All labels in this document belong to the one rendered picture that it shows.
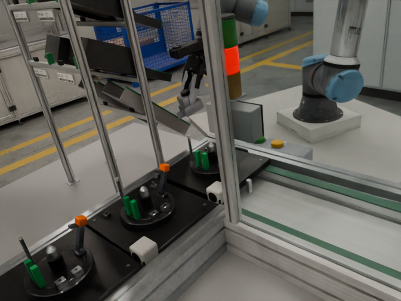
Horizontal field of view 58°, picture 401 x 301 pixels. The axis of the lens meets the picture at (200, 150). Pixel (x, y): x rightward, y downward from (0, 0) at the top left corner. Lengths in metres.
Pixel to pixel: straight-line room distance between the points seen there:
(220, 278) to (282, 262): 0.15
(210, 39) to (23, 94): 4.42
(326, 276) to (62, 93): 4.66
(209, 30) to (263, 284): 0.55
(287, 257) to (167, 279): 0.26
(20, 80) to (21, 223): 3.79
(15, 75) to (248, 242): 4.35
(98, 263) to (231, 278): 0.30
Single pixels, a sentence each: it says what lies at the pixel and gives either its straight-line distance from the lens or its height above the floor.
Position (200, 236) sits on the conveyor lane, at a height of 0.96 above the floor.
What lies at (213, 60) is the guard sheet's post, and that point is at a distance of 0.68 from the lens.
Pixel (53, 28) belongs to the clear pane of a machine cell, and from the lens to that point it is 5.05.
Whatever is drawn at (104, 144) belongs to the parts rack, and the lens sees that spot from 1.03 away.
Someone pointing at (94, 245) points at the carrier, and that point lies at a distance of 0.89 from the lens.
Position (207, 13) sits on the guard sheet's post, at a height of 1.43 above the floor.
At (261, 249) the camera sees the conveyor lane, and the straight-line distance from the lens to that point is 0.85.
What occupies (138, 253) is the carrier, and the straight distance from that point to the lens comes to 0.80.
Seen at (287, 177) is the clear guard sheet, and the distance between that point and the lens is 0.70.
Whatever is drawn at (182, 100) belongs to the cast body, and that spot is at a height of 1.15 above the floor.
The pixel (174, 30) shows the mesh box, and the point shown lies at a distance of 5.74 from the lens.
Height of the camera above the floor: 1.51
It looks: 28 degrees down
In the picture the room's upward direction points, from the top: 9 degrees counter-clockwise
